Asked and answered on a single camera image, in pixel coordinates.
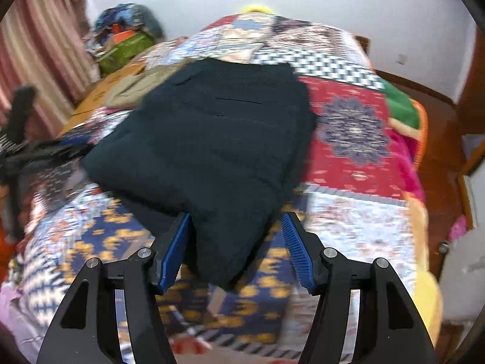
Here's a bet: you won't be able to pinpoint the brown wooden door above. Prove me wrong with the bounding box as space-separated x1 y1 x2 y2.
455 27 485 134

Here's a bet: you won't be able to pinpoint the dark navy pants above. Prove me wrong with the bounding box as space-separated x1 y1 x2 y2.
81 58 316 290

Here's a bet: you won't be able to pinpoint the colourful patchwork bed quilt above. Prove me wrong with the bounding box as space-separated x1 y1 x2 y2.
1 12 437 363

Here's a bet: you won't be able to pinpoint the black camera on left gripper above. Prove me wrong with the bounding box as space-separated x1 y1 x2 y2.
5 85 37 144

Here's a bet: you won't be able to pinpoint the pink striped curtain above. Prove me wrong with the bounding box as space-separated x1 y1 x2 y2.
1 0 100 137

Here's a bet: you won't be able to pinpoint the folded khaki pants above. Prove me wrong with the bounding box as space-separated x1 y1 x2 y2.
103 58 195 109

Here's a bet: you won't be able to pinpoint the green orange blanket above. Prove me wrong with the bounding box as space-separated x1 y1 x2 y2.
381 79 428 170

